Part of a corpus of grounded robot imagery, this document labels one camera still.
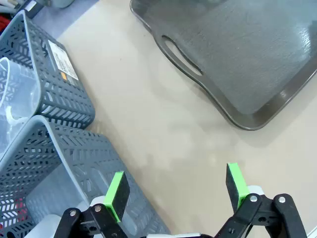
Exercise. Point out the grey round bin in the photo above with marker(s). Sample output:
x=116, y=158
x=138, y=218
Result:
x=59, y=3

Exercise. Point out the grey perforated plastic basket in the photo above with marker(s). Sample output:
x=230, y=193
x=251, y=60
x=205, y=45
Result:
x=86, y=153

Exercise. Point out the clear plastic measuring cup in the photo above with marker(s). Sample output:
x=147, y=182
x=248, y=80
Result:
x=22, y=94

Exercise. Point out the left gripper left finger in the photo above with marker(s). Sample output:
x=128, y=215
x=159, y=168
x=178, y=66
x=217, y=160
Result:
x=116, y=196

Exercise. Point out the grey basket with label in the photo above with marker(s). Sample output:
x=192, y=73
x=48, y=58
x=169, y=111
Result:
x=64, y=96

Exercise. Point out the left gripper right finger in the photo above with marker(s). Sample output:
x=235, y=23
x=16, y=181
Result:
x=237, y=186

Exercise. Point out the dark brown serving tray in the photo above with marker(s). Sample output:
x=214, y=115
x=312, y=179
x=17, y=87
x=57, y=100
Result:
x=235, y=57

